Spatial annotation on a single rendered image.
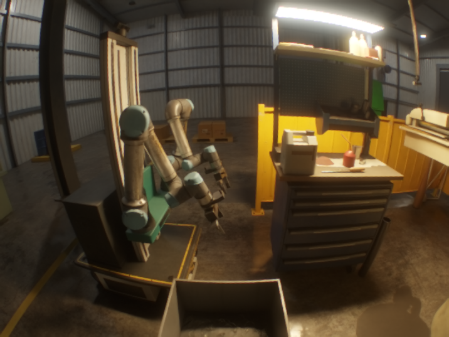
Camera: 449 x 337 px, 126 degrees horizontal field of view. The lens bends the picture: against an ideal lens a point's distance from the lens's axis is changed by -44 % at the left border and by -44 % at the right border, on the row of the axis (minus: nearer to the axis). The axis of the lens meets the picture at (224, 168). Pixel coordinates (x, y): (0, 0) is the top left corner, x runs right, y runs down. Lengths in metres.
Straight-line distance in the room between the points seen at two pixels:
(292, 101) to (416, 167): 2.61
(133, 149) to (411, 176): 3.57
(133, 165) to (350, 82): 1.59
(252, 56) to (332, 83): 11.36
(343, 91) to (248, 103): 11.22
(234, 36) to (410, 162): 11.64
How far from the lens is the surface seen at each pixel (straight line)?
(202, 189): 0.92
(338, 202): 1.31
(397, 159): 3.23
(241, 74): 12.69
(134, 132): 0.78
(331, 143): 2.46
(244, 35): 13.17
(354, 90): 1.77
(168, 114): 1.34
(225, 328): 1.18
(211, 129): 5.96
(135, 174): 0.85
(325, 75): 1.66
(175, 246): 1.61
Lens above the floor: 1.37
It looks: 21 degrees down
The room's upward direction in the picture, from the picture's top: 1 degrees counter-clockwise
